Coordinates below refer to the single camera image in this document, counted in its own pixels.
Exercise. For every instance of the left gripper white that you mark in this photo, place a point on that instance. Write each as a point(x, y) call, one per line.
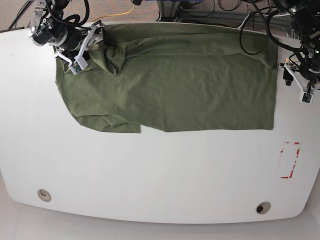
point(293, 74)

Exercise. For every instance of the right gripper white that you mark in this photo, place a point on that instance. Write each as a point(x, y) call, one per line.
point(93, 36)

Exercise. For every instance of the olive green t-shirt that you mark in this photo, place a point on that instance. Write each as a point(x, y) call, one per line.
point(174, 78)

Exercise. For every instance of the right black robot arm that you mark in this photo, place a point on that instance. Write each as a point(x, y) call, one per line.
point(48, 25)

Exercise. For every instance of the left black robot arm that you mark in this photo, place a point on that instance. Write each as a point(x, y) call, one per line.
point(305, 22)

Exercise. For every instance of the red tape rectangle marking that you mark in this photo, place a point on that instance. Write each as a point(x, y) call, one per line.
point(287, 159)

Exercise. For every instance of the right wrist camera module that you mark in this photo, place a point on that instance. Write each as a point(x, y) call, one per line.
point(74, 68)

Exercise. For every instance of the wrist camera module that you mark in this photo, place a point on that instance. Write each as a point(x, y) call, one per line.
point(74, 68)
point(306, 97)

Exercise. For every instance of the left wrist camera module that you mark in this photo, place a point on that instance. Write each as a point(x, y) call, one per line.
point(306, 97)

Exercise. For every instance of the metal frame rack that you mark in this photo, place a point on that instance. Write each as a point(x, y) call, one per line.
point(212, 12)

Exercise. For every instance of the right table cable grommet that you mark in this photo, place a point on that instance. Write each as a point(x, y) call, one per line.
point(263, 208)

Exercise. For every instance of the table cable grommet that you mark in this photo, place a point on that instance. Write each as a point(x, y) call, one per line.
point(44, 195)
point(263, 208)

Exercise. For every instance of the left table cable grommet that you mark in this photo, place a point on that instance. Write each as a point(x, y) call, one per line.
point(44, 195)

